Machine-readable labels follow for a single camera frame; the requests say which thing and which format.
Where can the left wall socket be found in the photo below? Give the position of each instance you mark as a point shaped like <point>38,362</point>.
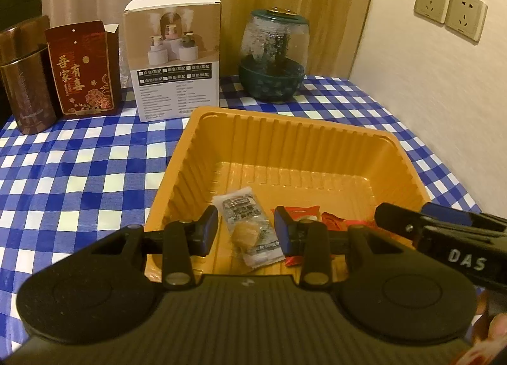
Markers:
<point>434,10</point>

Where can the white humidifier box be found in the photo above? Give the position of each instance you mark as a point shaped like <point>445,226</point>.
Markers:
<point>173,53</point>

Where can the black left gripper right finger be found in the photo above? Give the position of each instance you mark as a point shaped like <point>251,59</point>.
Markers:
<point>310,240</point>

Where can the person's right hand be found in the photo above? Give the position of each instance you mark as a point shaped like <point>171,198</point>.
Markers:
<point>489,331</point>

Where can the right wall socket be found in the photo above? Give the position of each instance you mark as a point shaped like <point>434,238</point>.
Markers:
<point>467,17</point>

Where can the black monitor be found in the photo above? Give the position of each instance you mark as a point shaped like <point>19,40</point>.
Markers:
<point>13,12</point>

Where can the blue white checkered tablecloth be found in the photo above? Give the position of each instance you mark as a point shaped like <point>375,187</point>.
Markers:
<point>70,185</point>

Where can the brown metal tin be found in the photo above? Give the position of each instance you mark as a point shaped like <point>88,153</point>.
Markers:
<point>27,75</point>

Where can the brown cube candy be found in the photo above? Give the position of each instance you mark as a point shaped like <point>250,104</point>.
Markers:
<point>245,234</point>

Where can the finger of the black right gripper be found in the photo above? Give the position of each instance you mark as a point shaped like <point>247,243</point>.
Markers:
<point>462,217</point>
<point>413,224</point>

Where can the red white candy in tray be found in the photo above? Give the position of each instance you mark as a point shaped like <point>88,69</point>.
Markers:
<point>303,214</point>

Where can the green glass jar humidifier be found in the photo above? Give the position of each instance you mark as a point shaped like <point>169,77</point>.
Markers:
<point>274,54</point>

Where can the red chinese gift box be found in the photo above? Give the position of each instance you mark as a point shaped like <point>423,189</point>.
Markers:
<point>85,66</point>

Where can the grey white snack packet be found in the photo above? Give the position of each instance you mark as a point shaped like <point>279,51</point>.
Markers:
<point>243,205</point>

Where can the wall socket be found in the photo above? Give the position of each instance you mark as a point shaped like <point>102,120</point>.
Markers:
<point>467,17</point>
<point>434,10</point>

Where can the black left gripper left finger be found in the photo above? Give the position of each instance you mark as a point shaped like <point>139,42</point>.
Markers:
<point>181,241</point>

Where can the orange plastic tray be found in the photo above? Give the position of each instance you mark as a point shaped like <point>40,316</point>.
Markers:
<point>345,170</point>

